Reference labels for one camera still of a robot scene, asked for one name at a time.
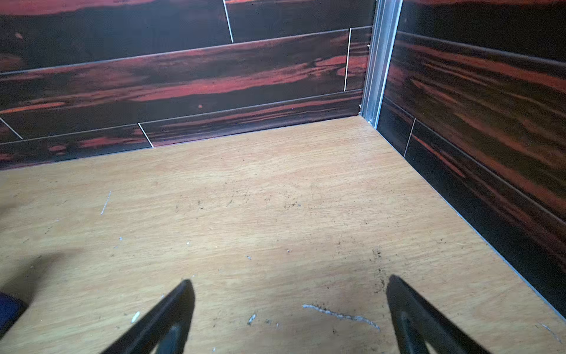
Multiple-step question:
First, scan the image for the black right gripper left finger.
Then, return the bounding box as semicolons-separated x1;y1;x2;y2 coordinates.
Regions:
104;280;195;353

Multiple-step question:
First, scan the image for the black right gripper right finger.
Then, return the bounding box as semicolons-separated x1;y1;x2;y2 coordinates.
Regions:
386;275;489;353

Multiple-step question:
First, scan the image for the aluminium right corner post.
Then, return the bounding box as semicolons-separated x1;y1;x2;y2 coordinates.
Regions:
360;0;403;130

